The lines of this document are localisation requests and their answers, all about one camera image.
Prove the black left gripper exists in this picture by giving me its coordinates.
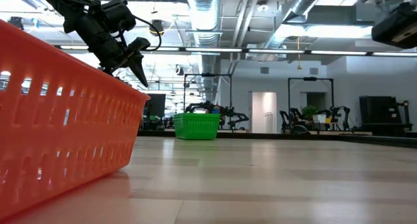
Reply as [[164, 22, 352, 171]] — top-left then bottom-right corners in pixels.
[[74, 16, 152, 89]]

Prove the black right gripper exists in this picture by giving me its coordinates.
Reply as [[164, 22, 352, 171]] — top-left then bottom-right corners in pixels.
[[371, 1, 417, 50]]

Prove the black computer monitor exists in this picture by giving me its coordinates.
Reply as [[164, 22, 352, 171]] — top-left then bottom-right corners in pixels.
[[145, 93, 167, 117]]

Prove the large bright ceiling light panel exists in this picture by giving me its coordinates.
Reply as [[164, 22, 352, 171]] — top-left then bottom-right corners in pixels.
[[276, 23, 374, 39]]

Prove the black equipment case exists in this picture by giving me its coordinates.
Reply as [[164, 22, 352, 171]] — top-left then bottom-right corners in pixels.
[[359, 95, 399, 124]]

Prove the orange plastic slotted basket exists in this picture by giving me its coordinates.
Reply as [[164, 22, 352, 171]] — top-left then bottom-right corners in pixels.
[[0, 18, 151, 220]]

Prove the small green background plant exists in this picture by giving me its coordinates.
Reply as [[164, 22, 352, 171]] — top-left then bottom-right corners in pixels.
[[301, 105, 319, 122]]

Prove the white door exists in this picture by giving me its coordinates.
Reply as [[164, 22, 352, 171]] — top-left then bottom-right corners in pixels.
[[250, 91, 278, 134]]

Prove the black ceiling device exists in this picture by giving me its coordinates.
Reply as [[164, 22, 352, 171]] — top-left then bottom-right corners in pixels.
[[8, 16, 24, 30]]

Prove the black left wrist camera cable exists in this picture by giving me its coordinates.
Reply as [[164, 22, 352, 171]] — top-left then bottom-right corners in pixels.
[[132, 14, 162, 52]]

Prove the black hanging ceiling camera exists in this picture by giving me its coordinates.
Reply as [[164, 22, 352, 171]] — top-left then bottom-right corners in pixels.
[[149, 18, 165, 36]]

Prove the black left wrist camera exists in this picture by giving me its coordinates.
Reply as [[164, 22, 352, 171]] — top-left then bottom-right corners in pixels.
[[99, 0, 137, 33]]

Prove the black gantry frame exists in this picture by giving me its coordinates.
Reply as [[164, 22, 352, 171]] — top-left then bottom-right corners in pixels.
[[183, 73, 233, 129], [287, 76, 334, 132]]

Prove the ribbed silver ceiling duct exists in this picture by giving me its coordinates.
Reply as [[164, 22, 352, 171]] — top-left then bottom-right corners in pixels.
[[186, 0, 223, 103]]

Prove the slanted silver ceiling duct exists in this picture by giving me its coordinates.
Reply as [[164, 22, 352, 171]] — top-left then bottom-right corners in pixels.
[[260, 0, 328, 52]]

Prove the yellow hanging cord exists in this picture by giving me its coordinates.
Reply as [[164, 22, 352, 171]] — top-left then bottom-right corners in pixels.
[[295, 36, 302, 71]]

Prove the black table edge rail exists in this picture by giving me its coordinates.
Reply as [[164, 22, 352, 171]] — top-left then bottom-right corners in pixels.
[[136, 129, 417, 150]]

